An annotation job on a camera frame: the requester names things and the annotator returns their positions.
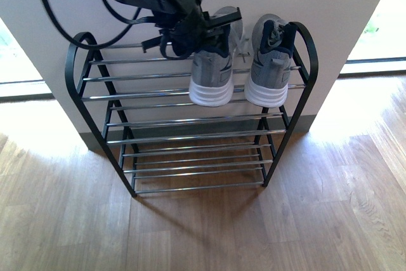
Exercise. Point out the grey knit sneaker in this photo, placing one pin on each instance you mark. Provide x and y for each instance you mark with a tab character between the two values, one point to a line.
211	83
273	44

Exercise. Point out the dark window frame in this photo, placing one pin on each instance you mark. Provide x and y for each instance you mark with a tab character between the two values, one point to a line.
18	91

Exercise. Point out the black metal shoe rack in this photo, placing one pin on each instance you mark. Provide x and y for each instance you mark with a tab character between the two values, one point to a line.
139	113

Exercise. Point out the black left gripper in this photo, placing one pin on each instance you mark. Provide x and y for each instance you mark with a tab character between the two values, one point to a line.
187	33

